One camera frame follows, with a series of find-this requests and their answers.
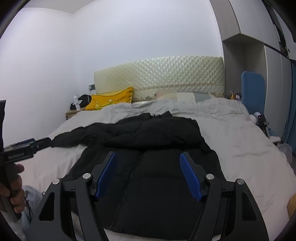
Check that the small bottles on shelf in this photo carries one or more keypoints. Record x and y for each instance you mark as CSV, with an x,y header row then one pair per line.
x,y
235,96

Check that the cream quilted headboard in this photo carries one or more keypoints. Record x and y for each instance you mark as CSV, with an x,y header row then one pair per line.
x,y
179,73

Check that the black puffer jacket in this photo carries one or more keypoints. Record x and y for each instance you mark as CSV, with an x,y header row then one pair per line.
x,y
147,195

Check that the wooden nightstand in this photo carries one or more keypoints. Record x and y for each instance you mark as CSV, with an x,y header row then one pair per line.
x,y
71,113

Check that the grey white duvet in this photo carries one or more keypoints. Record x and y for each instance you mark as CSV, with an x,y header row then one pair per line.
x,y
242,148

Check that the blue curtain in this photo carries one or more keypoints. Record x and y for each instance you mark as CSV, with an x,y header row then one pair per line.
x,y
289,134

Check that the yellow pillow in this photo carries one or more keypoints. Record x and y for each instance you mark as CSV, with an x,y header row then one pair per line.
x,y
100,101

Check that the white plastic bottle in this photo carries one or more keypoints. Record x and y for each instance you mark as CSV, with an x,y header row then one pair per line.
x,y
76,103

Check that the wall socket left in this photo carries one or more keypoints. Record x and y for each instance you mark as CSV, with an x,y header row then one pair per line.
x,y
91,87

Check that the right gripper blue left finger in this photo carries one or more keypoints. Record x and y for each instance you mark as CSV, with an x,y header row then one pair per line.
x,y
53,220

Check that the grey white wardrobe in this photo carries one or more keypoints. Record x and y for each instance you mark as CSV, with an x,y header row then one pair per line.
x,y
256,39

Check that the pale patterned pillow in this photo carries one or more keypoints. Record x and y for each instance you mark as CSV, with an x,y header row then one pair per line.
x,y
188,97

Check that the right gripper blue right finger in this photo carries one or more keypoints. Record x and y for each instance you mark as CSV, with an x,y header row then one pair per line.
x,y
242,218

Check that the person left hand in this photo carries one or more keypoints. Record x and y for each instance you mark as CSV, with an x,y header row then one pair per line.
x,y
15,193

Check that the black bag on nightstand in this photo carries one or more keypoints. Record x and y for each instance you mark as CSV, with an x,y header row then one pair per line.
x,y
83,101

